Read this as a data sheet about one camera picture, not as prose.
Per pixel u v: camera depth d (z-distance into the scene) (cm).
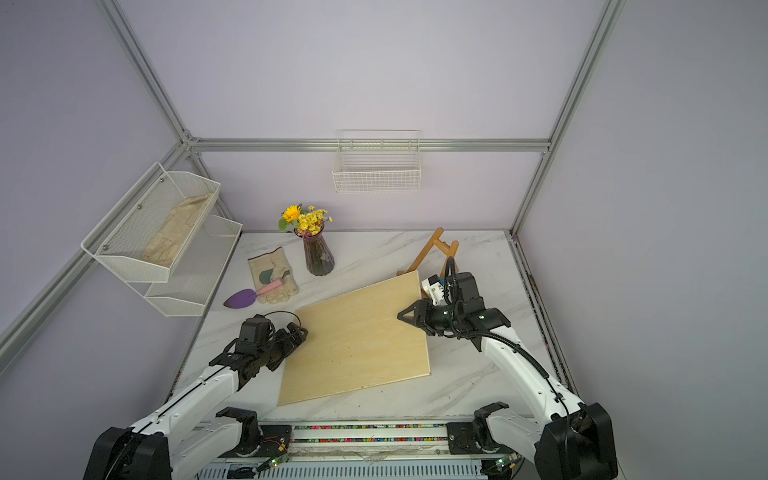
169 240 77
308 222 90
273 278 104
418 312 70
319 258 101
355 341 84
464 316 61
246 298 102
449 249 88
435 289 74
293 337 80
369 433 76
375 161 97
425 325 67
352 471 70
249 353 64
